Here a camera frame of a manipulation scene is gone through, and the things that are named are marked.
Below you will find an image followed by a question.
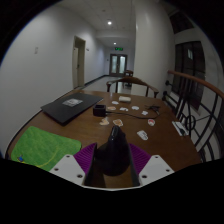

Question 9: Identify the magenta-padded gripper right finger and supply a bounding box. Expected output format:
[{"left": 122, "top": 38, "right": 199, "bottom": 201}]
[{"left": 128, "top": 143, "right": 175, "bottom": 187}]

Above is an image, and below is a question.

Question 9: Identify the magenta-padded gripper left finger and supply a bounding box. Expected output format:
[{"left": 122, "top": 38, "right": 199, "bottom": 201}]
[{"left": 49, "top": 142, "right": 99, "bottom": 188}]

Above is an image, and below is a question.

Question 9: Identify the black vertical computer mouse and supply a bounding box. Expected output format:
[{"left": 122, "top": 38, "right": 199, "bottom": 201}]
[{"left": 95, "top": 125, "right": 132, "bottom": 177}]

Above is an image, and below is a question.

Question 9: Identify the green mouse pad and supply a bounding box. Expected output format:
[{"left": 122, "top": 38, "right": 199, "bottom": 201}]
[{"left": 10, "top": 125, "right": 83, "bottom": 173}]

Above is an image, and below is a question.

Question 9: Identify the white outlined sticker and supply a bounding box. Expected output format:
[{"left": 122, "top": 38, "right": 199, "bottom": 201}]
[{"left": 136, "top": 129, "right": 149, "bottom": 141}]

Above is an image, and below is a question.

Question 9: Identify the tan cutout sticker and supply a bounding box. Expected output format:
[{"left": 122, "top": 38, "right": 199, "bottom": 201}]
[
  {"left": 112, "top": 118, "right": 124, "bottom": 128},
  {"left": 99, "top": 117, "right": 111, "bottom": 127}
]

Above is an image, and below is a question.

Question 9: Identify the black key bunch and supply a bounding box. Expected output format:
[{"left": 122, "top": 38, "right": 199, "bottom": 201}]
[{"left": 145, "top": 104, "right": 162, "bottom": 116}]

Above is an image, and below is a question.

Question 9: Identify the black closed laptop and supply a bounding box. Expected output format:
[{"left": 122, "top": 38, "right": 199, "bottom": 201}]
[{"left": 40, "top": 92, "right": 104, "bottom": 126}]

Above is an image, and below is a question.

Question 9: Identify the small black box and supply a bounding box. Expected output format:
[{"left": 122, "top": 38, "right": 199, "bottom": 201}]
[{"left": 92, "top": 104, "right": 107, "bottom": 117}]

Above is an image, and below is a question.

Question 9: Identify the small white flat box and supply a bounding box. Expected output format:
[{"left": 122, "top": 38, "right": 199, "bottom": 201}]
[{"left": 118, "top": 95, "right": 132, "bottom": 103}]

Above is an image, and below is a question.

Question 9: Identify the wooden armchair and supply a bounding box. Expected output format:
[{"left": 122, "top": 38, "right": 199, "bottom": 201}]
[{"left": 106, "top": 76, "right": 160, "bottom": 99}]

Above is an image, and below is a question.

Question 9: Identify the black metal railing wooden handrail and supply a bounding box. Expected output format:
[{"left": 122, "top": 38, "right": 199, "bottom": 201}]
[{"left": 162, "top": 69, "right": 224, "bottom": 163}]

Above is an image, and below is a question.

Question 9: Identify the dark wooden chair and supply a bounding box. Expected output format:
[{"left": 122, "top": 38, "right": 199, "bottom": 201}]
[{"left": 124, "top": 69, "right": 134, "bottom": 88}]

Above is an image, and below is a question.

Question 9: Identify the large dark window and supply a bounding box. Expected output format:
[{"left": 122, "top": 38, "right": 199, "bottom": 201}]
[{"left": 172, "top": 40, "right": 206, "bottom": 111}]

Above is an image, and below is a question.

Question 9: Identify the white side door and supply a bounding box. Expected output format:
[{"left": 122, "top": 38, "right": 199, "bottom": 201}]
[{"left": 72, "top": 35, "right": 87, "bottom": 89}]

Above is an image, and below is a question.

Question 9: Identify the glass double door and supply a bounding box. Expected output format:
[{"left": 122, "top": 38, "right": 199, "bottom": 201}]
[{"left": 109, "top": 53, "right": 128, "bottom": 77}]

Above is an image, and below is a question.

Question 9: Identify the dark transom window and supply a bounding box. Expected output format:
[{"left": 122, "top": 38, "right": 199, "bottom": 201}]
[{"left": 169, "top": 11, "right": 196, "bottom": 35}]

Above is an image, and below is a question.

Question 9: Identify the thin black cable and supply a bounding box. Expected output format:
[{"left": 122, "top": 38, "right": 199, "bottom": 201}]
[{"left": 105, "top": 108, "right": 161, "bottom": 120}]

